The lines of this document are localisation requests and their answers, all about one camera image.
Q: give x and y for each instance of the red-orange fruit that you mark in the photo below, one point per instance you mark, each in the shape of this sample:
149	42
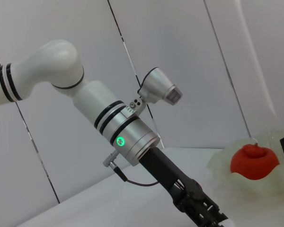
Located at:
253	163

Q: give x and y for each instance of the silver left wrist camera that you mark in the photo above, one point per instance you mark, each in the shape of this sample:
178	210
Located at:
158	85

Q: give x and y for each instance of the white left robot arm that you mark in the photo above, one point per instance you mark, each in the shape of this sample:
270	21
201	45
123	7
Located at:
61	63

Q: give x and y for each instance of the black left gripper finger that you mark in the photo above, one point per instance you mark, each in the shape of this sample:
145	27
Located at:
210	212
190	212

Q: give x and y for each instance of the green glass fruit plate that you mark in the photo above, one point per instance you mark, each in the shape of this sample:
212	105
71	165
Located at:
222	165

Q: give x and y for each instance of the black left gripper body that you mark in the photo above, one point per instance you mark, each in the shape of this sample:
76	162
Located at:
165	172

